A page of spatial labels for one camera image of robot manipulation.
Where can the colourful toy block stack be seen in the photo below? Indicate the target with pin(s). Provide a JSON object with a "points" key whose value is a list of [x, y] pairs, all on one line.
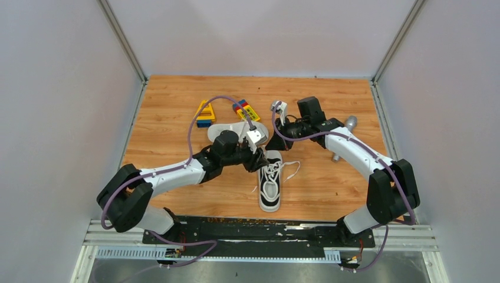
{"points": [[244, 110]]}

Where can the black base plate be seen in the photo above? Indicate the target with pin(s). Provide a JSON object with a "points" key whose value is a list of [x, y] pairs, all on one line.
{"points": [[266, 238]]}

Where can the aluminium frame rail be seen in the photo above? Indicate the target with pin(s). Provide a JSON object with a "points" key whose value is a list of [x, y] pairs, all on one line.
{"points": [[96, 234]]}

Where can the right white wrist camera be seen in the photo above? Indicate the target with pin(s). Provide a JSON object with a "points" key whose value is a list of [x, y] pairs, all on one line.
{"points": [[281, 108]]}

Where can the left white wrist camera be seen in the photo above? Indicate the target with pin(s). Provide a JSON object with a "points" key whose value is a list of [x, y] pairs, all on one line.
{"points": [[256, 137]]}

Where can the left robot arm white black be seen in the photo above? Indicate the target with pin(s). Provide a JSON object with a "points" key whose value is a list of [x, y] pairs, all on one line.
{"points": [[125, 200]]}

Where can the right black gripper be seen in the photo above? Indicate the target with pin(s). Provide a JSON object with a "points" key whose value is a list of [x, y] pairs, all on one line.
{"points": [[277, 143]]}

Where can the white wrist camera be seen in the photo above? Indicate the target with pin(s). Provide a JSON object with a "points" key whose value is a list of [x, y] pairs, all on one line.
{"points": [[256, 137], [281, 108]]}

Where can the white shoe upside down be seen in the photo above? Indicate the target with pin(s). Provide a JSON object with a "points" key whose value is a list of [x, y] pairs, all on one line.
{"points": [[240, 128]]}

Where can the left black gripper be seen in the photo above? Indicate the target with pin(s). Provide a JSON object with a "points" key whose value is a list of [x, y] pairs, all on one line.
{"points": [[256, 161]]}

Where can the yellow triangle toy block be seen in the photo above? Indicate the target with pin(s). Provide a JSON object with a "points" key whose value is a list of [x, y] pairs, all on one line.
{"points": [[206, 115]]}

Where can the black white sneaker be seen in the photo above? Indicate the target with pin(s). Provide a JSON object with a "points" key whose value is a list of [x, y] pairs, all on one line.
{"points": [[268, 200]]}

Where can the white shoelace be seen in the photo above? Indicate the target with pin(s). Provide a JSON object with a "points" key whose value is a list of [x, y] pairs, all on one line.
{"points": [[273, 172]]}

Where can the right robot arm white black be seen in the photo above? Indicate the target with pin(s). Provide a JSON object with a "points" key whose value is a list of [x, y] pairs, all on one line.
{"points": [[392, 189]]}

